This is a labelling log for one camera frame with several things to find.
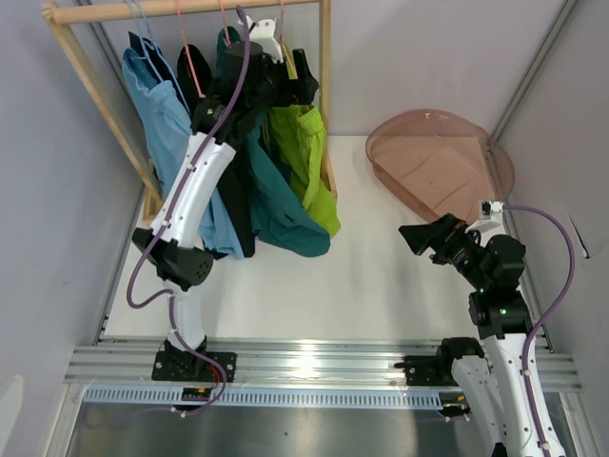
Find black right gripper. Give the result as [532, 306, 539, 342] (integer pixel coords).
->
[398, 212, 489, 289]

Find pink hanger of green shorts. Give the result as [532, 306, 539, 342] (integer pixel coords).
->
[280, 0, 298, 80]

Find lime green shorts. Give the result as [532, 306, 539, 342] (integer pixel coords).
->
[266, 105, 341, 238]

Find pink hanger of teal shorts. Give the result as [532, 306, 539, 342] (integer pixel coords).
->
[218, 0, 231, 47]

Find teal shorts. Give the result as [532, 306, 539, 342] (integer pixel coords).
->
[214, 26, 332, 259]

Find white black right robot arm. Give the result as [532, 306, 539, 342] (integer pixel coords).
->
[399, 213, 565, 456]

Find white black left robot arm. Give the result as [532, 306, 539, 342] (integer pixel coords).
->
[132, 41, 320, 381]

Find black shorts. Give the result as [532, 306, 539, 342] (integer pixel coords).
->
[176, 45, 255, 260]

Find pink hanger of black shorts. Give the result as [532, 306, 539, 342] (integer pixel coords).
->
[174, 0, 205, 99]

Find light blue shorts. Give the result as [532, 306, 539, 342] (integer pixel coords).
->
[122, 48, 245, 259]

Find navy blue shorts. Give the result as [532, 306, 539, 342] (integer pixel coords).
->
[128, 31, 190, 113]

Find translucent pink plastic basket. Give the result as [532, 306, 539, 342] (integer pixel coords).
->
[365, 109, 516, 224]

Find wooden clothes rack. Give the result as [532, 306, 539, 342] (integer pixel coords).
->
[41, 1, 338, 223]

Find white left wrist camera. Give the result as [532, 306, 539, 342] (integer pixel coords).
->
[246, 16, 284, 64]

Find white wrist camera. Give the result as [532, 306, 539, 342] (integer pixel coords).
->
[466, 200, 505, 240]
[246, 16, 284, 64]

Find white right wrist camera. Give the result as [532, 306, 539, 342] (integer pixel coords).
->
[466, 200, 505, 240]

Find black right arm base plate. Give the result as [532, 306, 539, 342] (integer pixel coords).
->
[394, 356, 457, 387]

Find aluminium mounting rail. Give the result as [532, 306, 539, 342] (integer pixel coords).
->
[63, 335, 583, 394]

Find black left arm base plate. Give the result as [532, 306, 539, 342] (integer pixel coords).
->
[151, 340, 237, 383]

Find white slotted cable duct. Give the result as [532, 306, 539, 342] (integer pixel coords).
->
[83, 385, 442, 410]

